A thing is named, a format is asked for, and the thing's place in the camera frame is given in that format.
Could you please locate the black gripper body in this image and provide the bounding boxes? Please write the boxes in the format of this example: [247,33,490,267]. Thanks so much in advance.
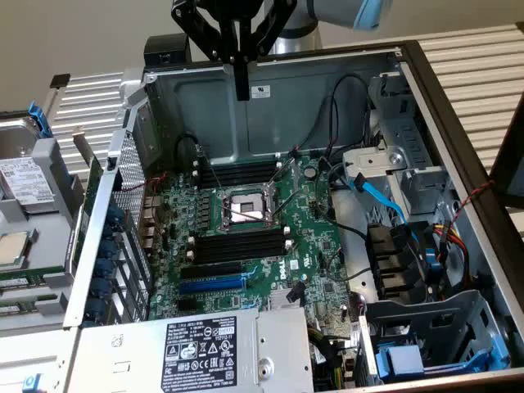
[195,0,274,21]

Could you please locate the black box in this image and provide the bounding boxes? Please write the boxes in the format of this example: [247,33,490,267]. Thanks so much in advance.
[143,34,193,66]

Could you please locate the open PC case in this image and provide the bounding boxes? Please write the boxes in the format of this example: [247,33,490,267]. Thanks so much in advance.
[61,38,524,393]

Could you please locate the metal optical drive bay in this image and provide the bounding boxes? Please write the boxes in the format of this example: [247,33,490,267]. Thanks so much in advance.
[366,71,437,173]

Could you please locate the CPU socket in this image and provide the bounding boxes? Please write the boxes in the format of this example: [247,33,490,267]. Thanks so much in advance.
[219,179,284,233]

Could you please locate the blue disk caddy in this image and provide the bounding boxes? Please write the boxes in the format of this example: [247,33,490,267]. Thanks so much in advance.
[27,102,53,140]
[374,327,511,382]

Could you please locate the blue card retention clip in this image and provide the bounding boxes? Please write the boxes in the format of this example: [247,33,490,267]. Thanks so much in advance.
[95,258,115,279]
[106,205,126,226]
[99,239,120,260]
[84,297,107,321]
[89,278,111,299]

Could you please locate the plain silver hard disk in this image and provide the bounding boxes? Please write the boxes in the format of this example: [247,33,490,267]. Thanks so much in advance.
[0,115,42,159]

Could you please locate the green graphics card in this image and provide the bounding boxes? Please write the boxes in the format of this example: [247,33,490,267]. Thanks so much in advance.
[65,126,104,279]

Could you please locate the green motherboard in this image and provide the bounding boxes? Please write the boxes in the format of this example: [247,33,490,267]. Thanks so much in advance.
[141,153,361,341]

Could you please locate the white labelled hard disk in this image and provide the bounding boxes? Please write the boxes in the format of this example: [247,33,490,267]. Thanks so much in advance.
[0,154,56,215]

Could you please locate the long black expansion slot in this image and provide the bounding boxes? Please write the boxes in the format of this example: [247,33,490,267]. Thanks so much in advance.
[179,260,243,280]

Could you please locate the grey parts rack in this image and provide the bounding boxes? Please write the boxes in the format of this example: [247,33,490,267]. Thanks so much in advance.
[0,137,85,328]

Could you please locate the black fan shroud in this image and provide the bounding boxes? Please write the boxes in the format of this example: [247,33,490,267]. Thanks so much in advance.
[365,223,429,306]

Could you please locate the blue expansion slot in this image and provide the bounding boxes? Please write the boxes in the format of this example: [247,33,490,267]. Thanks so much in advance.
[178,276,246,295]

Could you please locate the dark side panel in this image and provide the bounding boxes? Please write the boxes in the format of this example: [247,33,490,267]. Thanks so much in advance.
[489,92,524,210]

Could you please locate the silver chipset heat sink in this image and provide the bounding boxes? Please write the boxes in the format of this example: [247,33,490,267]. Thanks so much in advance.
[268,286,306,311]

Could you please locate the blue plastic tab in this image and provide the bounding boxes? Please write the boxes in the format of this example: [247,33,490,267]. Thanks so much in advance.
[423,247,442,283]

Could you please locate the silver CPU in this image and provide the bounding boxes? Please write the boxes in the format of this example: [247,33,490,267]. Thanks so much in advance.
[0,229,33,271]

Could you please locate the silver power supply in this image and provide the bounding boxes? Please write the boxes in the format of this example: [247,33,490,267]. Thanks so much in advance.
[52,306,316,393]

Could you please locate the grey disk bay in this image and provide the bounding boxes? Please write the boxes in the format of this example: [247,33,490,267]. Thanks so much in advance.
[355,288,513,388]

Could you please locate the silver sheet metal cover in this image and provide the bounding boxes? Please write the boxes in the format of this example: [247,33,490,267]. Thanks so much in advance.
[0,327,81,393]

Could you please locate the thin black wire loop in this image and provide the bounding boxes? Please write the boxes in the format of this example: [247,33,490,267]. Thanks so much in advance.
[327,74,372,159]

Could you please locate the silver metal bracket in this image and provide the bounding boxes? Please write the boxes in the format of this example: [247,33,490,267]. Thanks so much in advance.
[341,146,409,183]

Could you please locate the red black fan wire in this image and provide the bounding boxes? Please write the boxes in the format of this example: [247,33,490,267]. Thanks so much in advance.
[120,170,169,194]

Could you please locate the blue SATA wire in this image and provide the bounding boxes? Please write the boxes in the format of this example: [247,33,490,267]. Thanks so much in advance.
[350,171,418,246]

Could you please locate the thick black wire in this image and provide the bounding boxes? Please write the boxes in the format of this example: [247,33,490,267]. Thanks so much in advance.
[318,157,369,242]

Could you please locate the red black twisted wire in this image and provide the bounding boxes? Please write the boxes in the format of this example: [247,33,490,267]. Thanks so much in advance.
[445,179,496,233]

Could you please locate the black cable plug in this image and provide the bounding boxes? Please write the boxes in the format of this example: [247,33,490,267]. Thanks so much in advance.
[285,281,305,305]

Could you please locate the coloured power wires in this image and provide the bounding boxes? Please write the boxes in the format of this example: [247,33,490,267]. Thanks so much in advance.
[431,223,476,287]

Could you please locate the black power wire bundle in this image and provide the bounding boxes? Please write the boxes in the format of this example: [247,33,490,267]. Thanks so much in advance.
[306,325,361,393]

